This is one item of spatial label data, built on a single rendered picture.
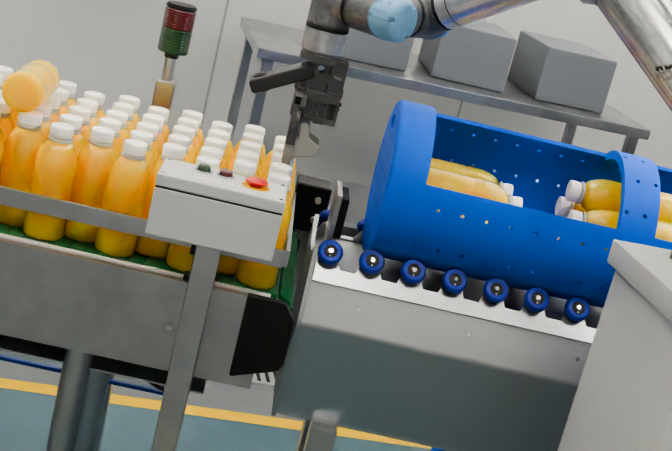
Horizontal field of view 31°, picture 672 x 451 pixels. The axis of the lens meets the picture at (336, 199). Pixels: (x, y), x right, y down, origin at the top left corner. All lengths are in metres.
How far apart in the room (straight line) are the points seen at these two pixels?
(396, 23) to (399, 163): 0.24
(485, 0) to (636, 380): 0.66
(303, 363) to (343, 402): 0.12
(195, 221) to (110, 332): 0.30
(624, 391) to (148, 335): 0.77
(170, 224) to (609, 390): 0.72
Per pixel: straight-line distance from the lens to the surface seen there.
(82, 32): 5.38
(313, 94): 2.10
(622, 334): 1.91
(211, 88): 5.44
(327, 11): 2.07
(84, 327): 2.07
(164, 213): 1.87
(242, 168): 2.04
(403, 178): 2.05
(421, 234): 2.08
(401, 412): 2.25
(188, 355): 1.98
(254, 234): 1.86
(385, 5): 2.00
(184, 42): 2.50
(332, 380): 2.21
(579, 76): 4.97
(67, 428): 2.16
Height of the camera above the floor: 1.60
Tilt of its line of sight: 15 degrees down
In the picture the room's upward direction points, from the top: 14 degrees clockwise
